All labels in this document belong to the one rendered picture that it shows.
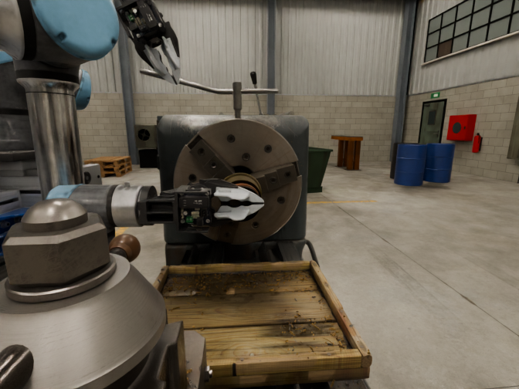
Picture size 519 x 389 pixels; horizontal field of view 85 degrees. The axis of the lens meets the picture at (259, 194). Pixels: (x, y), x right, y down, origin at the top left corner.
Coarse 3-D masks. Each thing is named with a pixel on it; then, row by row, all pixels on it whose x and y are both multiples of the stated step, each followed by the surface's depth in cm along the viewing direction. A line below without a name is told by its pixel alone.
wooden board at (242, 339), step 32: (160, 288) 58; (192, 288) 60; (224, 288) 60; (256, 288) 60; (288, 288) 60; (320, 288) 60; (192, 320) 50; (224, 320) 50; (256, 320) 50; (288, 320) 50; (320, 320) 50; (224, 352) 43; (256, 352) 43; (288, 352) 43; (320, 352) 40; (352, 352) 40; (224, 384) 39; (256, 384) 39
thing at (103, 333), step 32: (0, 288) 12; (96, 288) 12; (128, 288) 12; (0, 320) 10; (32, 320) 10; (64, 320) 10; (96, 320) 11; (128, 320) 12; (160, 320) 13; (32, 352) 10; (64, 352) 10; (96, 352) 10; (128, 352) 11; (32, 384) 9; (64, 384) 10; (96, 384) 10
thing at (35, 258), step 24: (24, 216) 11; (48, 216) 11; (72, 216) 11; (96, 216) 13; (24, 240) 10; (48, 240) 10; (72, 240) 11; (96, 240) 12; (24, 264) 10; (48, 264) 11; (72, 264) 11; (96, 264) 12; (24, 288) 11; (48, 288) 11; (72, 288) 11
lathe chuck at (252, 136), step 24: (240, 120) 66; (216, 144) 67; (240, 144) 68; (264, 144) 68; (288, 144) 69; (192, 168) 68; (264, 168) 69; (288, 192) 71; (264, 216) 72; (288, 216) 73; (240, 240) 73
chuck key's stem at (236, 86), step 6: (234, 84) 68; (240, 84) 68; (234, 90) 68; (240, 90) 68; (234, 96) 69; (240, 96) 69; (234, 102) 69; (240, 102) 69; (234, 108) 69; (240, 108) 69; (240, 114) 70
